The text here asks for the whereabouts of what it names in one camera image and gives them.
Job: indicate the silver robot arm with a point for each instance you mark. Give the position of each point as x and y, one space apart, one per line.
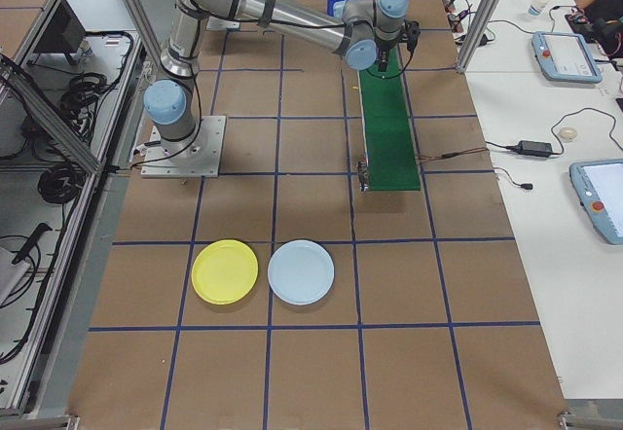
292 16

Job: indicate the light blue plate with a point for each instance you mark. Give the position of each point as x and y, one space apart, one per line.
302 272

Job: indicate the yellow plate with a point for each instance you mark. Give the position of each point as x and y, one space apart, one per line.
224 272

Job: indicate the green belt conveyor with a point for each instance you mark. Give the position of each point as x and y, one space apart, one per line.
389 148

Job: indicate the small black device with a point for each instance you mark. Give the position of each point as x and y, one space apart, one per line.
481 39

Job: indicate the white plastic cup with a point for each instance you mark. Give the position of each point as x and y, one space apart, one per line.
538 6

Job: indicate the black power adapter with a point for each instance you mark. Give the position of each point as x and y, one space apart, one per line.
535 148

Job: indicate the light blue teach pendant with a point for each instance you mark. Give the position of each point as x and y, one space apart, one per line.
601 196
567 55

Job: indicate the round white tape roll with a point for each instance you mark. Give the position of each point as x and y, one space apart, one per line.
568 133

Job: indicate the black box device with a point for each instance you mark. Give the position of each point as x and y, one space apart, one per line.
58 31

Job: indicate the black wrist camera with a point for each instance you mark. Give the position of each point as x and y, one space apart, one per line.
413 31

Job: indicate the aluminium profile post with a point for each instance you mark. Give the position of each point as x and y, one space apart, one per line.
479 21
138 26

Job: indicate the white square base plate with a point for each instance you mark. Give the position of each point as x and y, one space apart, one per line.
209 157
224 25

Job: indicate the V-shaped metal bar frame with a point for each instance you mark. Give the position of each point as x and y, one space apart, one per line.
53 121

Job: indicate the metal corner bracket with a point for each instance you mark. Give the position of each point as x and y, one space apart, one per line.
569 420
63 421

